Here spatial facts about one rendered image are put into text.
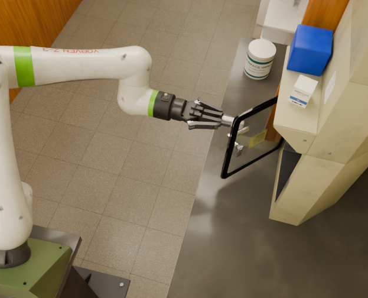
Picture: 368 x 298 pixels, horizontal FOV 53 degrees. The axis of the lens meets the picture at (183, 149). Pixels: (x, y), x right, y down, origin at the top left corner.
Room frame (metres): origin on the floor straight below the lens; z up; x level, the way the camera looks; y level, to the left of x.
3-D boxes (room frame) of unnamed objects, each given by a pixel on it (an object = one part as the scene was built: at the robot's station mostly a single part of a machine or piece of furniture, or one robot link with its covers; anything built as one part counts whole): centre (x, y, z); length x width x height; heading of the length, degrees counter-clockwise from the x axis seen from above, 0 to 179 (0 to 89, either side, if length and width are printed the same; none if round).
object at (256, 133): (0.79, -0.28, 1.19); 0.30 x 0.01 x 0.40; 124
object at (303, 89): (0.69, -0.31, 1.54); 0.05 x 0.05 x 0.06; 63
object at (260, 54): (1.36, -0.35, 1.02); 0.13 x 0.13 x 0.15
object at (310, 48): (0.83, -0.35, 1.56); 0.10 x 0.10 x 0.09; 77
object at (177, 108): (0.78, 0.00, 1.31); 0.09 x 0.08 x 0.07; 77
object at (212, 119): (0.75, -0.07, 1.31); 0.11 x 0.01 x 0.04; 76
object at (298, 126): (0.73, -0.33, 1.46); 0.32 x 0.11 x 0.10; 167
